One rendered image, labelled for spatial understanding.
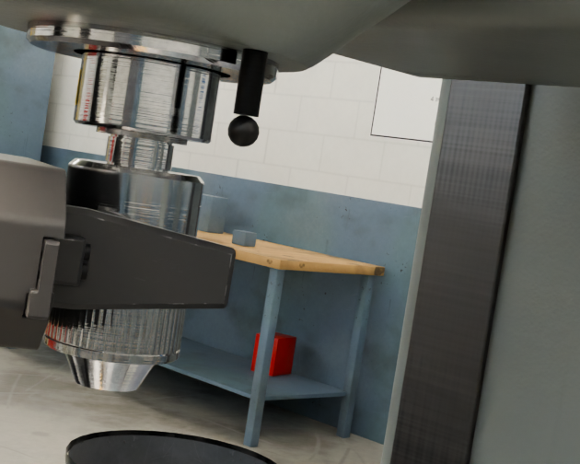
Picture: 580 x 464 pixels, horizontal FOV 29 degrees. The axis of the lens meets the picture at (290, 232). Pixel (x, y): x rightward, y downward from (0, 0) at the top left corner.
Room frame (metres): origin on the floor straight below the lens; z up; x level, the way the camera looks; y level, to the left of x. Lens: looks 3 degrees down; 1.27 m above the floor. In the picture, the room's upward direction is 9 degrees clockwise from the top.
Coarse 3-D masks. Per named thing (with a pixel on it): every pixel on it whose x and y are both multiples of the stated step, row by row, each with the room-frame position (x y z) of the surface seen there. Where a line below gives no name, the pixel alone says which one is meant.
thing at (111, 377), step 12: (72, 360) 0.37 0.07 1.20; (84, 360) 0.37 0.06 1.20; (72, 372) 0.38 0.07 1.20; (84, 372) 0.37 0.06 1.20; (96, 372) 0.37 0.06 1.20; (108, 372) 0.37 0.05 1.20; (120, 372) 0.37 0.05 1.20; (132, 372) 0.37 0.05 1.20; (144, 372) 0.38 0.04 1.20; (84, 384) 0.38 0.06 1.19; (96, 384) 0.37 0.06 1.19; (108, 384) 0.37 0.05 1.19; (120, 384) 0.37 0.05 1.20; (132, 384) 0.38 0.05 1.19
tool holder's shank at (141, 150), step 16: (112, 128) 0.37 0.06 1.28; (112, 144) 0.38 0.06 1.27; (128, 144) 0.37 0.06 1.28; (144, 144) 0.37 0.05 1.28; (160, 144) 0.38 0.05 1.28; (176, 144) 0.39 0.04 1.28; (112, 160) 0.38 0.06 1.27; (128, 160) 0.37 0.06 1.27; (144, 160) 0.37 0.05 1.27; (160, 160) 0.38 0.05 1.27
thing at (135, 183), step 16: (80, 160) 0.37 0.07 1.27; (96, 160) 0.39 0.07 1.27; (80, 176) 0.37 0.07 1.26; (96, 176) 0.36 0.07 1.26; (112, 176) 0.36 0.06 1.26; (128, 176) 0.36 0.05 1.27; (144, 176) 0.36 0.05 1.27; (160, 176) 0.36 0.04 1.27; (176, 176) 0.37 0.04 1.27; (192, 176) 0.38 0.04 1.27; (96, 192) 0.36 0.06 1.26; (112, 192) 0.36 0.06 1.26; (128, 192) 0.36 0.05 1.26; (144, 192) 0.36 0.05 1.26; (160, 192) 0.36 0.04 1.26; (176, 192) 0.37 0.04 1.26; (192, 192) 0.37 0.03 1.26
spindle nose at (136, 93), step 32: (96, 64) 0.37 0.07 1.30; (128, 64) 0.36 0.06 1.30; (160, 64) 0.36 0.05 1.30; (192, 64) 0.37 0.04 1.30; (96, 96) 0.37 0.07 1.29; (128, 96) 0.36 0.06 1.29; (160, 96) 0.36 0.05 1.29; (192, 96) 0.37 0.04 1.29; (128, 128) 0.36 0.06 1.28; (160, 128) 0.36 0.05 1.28; (192, 128) 0.37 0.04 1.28
